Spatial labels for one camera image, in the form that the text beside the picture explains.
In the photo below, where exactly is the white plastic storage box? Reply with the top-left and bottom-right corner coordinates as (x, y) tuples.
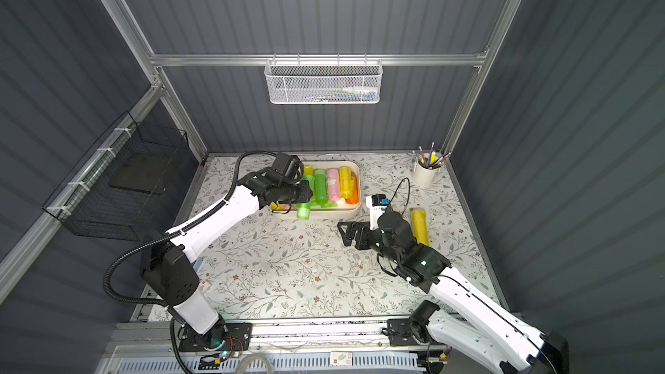
(268, 160), (362, 220)

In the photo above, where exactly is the white pen cup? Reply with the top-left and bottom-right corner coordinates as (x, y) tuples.
(411, 152), (443, 189)

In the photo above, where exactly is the black wire side basket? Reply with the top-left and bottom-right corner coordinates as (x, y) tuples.
(43, 117), (197, 242)

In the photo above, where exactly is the orange trash bag roll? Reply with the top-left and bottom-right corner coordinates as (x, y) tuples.
(346, 175), (360, 205)

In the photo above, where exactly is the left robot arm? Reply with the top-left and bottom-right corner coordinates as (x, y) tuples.
(102, 151), (313, 336)

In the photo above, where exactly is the pink roll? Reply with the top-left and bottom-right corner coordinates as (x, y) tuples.
(326, 168), (342, 203)

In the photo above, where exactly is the floral table mat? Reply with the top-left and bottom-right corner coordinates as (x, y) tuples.
(195, 152), (503, 320)

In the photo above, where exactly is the white wire wall basket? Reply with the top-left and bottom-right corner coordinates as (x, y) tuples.
(264, 61), (384, 105)

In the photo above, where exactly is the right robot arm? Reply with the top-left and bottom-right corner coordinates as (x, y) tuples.
(337, 211), (570, 373)

